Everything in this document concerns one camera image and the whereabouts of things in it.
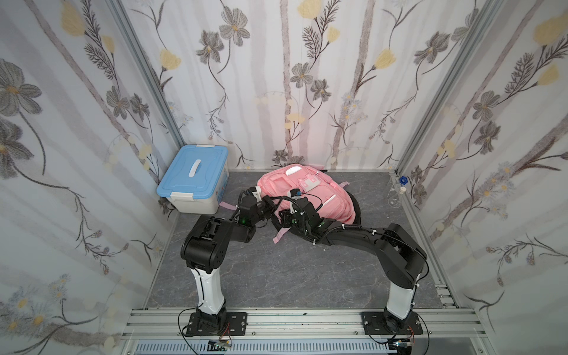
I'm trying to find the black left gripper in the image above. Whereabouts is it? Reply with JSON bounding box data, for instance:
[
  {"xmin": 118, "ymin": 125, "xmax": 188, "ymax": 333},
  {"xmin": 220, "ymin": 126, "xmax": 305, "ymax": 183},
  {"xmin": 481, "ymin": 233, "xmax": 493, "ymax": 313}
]
[{"xmin": 250, "ymin": 195, "xmax": 283, "ymax": 227}]

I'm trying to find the pink school backpack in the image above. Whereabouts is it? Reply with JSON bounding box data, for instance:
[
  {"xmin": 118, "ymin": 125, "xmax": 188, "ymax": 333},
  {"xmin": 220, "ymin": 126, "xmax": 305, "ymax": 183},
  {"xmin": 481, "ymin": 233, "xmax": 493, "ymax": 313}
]
[{"xmin": 220, "ymin": 164, "xmax": 361, "ymax": 243}]

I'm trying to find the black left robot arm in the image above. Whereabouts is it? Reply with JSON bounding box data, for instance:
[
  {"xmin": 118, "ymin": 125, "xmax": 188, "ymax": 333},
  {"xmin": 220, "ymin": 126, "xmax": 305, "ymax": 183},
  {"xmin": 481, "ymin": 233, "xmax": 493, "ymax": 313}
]
[{"xmin": 180, "ymin": 189, "xmax": 277, "ymax": 322}]

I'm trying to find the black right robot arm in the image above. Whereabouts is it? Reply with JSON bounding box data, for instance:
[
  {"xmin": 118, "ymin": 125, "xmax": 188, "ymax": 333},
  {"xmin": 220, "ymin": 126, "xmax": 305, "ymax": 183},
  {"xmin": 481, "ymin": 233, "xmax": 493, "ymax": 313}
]
[{"xmin": 272, "ymin": 198, "xmax": 427, "ymax": 322}]

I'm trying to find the blue lidded storage box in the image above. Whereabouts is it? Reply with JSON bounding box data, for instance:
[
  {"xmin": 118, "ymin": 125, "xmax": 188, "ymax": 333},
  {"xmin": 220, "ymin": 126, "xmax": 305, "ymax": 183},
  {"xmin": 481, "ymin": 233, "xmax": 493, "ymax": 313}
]
[{"xmin": 157, "ymin": 145, "xmax": 229, "ymax": 214}]

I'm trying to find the clear glass flask blue cap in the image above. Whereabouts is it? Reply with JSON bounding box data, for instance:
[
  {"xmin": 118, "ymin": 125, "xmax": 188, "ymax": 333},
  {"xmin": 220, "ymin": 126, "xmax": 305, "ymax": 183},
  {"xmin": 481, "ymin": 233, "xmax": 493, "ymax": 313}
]
[{"xmin": 387, "ymin": 171, "xmax": 408, "ymax": 208}]

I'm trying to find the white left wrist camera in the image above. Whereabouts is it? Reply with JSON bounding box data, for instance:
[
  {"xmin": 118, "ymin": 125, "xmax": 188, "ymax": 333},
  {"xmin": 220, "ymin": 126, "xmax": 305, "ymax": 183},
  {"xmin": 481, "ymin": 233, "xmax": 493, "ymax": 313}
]
[{"xmin": 251, "ymin": 186, "xmax": 262, "ymax": 201}]

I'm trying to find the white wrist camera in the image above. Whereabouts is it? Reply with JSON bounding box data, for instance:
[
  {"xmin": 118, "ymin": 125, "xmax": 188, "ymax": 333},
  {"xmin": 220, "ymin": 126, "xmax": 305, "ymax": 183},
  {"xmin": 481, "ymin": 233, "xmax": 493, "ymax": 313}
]
[
  {"xmin": 251, "ymin": 186, "xmax": 262, "ymax": 201},
  {"xmin": 287, "ymin": 188, "xmax": 302, "ymax": 198}
]

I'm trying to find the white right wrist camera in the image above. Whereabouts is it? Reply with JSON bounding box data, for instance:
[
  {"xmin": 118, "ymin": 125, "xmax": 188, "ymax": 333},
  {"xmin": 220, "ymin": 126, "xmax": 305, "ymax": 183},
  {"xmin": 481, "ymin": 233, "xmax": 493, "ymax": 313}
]
[{"xmin": 287, "ymin": 188, "xmax": 302, "ymax": 198}]

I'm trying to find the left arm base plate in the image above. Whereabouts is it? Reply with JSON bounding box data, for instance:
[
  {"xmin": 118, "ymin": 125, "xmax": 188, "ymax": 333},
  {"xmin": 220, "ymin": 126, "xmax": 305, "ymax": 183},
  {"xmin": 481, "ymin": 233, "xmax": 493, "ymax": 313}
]
[{"xmin": 181, "ymin": 310, "xmax": 248, "ymax": 337}]

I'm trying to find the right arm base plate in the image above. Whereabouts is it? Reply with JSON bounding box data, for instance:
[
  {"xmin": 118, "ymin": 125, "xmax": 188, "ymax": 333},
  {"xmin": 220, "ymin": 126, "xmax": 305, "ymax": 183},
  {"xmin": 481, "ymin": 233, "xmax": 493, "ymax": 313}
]
[{"xmin": 360, "ymin": 311, "xmax": 424, "ymax": 336}]

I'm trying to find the white slotted cable duct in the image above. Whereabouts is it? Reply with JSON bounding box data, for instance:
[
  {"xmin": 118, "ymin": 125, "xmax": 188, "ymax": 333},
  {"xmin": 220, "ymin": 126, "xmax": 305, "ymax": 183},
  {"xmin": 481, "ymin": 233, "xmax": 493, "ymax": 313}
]
[{"xmin": 133, "ymin": 339, "xmax": 396, "ymax": 354}]

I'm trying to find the aluminium front rail frame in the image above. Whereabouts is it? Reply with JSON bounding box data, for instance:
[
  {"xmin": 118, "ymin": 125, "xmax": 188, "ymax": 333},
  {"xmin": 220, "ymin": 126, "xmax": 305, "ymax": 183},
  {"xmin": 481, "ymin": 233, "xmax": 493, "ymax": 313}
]
[{"xmin": 121, "ymin": 309, "xmax": 496, "ymax": 354}]

